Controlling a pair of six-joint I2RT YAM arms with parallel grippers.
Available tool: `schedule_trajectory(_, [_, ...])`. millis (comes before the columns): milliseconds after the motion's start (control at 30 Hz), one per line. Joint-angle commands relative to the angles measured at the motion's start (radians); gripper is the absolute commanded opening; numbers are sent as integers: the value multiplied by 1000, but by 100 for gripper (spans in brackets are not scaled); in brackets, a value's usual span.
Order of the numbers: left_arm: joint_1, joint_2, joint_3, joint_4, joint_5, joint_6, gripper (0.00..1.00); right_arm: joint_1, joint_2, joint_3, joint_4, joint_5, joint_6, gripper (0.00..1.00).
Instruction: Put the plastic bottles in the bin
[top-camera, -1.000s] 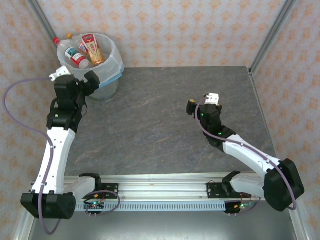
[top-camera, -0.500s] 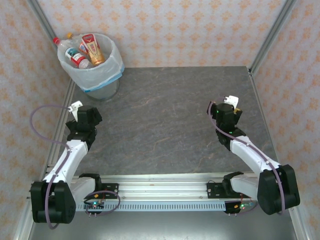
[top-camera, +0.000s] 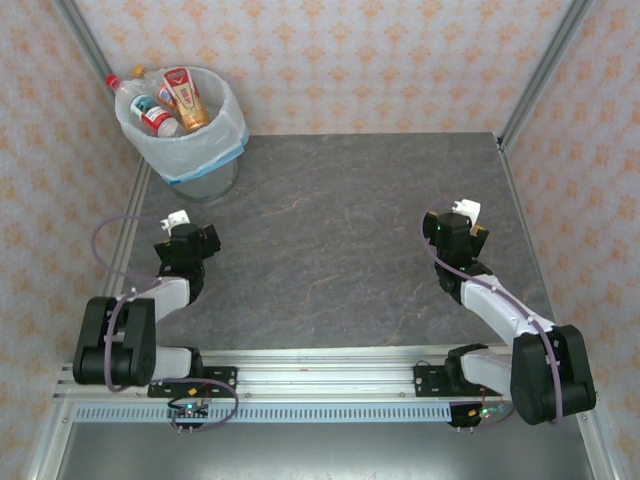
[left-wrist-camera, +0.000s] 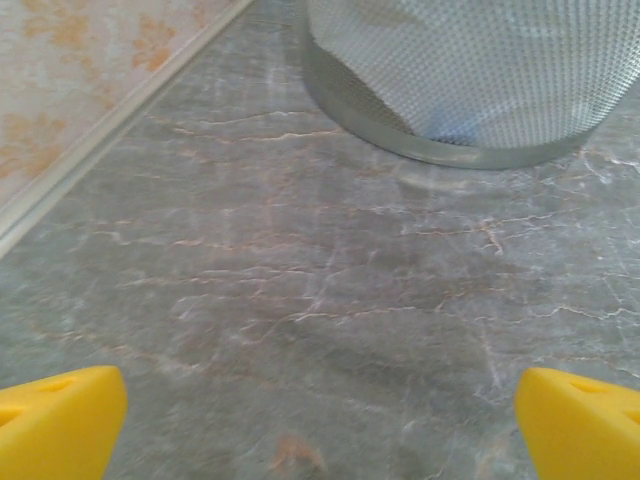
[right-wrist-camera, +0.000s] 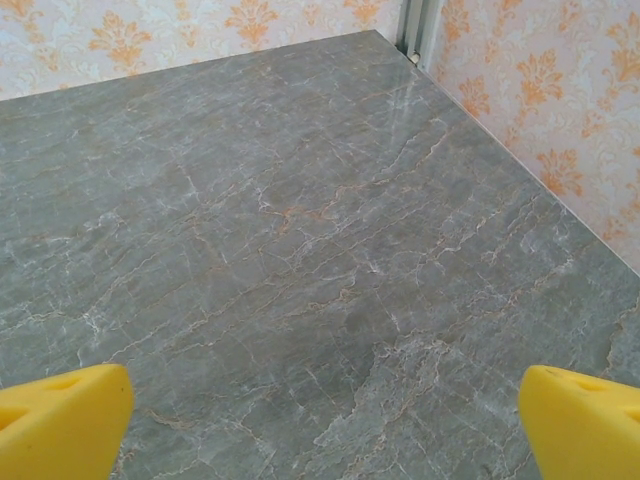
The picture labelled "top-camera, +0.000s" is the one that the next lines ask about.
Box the red label water bottle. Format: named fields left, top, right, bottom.
left=105, top=73, right=181, bottom=139

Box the amber tea bottle red label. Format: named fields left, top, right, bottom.
left=162, top=67, right=212, bottom=134

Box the orange label clear bottle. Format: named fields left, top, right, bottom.
left=130, top=64, right=176, bottom=111

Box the clear plastic bin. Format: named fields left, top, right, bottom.
left=167, top=149, right=240, bottom=202

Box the trash bin with white bag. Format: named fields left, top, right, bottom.
left=114, top=66, right=250, bottom=184

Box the grey metal sheet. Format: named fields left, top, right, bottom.
left=54, top=422, right=596, bottom=480

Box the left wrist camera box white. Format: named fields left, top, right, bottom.
left=159, top=209, right=192, bottom=231

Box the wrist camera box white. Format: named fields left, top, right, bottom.
left=451, top=198, right=484, bottom=220
left=159, top=209, right=192, bottom=231

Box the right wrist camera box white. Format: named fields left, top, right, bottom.
left=451, top=198, right=484, bottom=220

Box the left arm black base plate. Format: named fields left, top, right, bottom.
left=147, top=366, right=239, bottom=399

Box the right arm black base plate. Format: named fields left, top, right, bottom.
left=413, top=364, right=504, bottom=399

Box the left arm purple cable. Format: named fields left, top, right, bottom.
left=92, top=213, right=240, bottom=434

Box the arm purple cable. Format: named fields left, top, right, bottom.
left=92, top=213, right=240, bottom=434
left=419, top=198, right=569, bottom=431

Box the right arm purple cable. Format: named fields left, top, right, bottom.
left=419, top=198, right=569, bottom=431

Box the aluminium mounting rail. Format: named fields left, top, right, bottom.
left=52, top=349, right=600, bottom=401

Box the aluminium frame post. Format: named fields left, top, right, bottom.
left=51, top=0, right=117, bottom=94
left=498, top=0, right=597, bottom=151
left=27, top=399, right=76, bottom=480
left=572, top=399, right=619, bottom=480

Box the slotted grey cable duct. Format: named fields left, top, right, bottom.
left=74, top=403, right=454, bottom=424

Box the aluminium lower frame post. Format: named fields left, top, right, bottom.
left=572, top=399, right=619, bottom=480
left=27, top=399, right=76, bottom=480

